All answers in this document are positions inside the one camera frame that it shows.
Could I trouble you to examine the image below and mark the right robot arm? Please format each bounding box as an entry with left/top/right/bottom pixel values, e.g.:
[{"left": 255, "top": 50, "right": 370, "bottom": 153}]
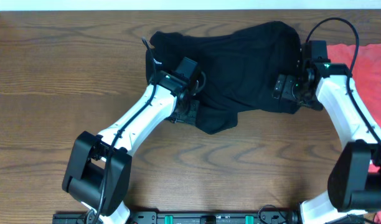
[{"left": 273, "top": 62, "right": 381, "bottom": 223}]

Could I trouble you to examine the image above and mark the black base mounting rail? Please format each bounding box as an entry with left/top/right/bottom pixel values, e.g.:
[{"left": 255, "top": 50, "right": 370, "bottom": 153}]
[{"left": 52, "top": 210, "right": 303, "bottom": 224}]

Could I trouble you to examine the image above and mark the black left camera cable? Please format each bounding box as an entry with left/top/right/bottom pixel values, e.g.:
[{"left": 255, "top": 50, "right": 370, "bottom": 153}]
[{"left": 84, "top": 36, "right": 158, "bottom": 224}]

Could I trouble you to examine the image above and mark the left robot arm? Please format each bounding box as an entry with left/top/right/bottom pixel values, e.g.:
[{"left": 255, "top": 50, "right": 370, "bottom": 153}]
[{"left": 62, "top": 69, "right": 207, "bottom": 223}]

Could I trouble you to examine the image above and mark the red t-shirt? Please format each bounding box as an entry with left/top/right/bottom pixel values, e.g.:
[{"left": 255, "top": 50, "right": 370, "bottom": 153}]
[{"left": 327, "top": 44, "right": 381, "bottom": 223}]

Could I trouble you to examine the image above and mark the black t-shirt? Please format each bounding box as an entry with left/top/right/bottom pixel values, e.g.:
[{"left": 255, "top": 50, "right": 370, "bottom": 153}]
[{"left": 146, "top": 21, "right": 301, "bottom": 134}]

